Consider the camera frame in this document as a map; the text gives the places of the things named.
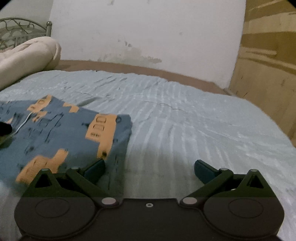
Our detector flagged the wooden wardrobe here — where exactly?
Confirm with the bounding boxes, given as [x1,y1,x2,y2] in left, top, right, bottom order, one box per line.
[228,1,295,144]

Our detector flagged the rolled cream blanket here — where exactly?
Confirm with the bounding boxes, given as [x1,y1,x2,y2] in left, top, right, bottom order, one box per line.
[1,37,61,90]

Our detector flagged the light blue bedspread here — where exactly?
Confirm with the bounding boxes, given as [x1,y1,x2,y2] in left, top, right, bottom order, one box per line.
[1,70,295,240]

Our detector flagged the brown wooden bed frame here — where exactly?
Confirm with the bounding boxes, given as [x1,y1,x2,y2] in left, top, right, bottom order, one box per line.
[55,60,227,95]

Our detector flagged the metal headboard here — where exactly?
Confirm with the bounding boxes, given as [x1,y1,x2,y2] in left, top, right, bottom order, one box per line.
[1,17,53,51]

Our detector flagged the blue pants with orange trucks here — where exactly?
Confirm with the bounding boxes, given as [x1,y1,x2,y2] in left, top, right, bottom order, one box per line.
[1,95,132,196]

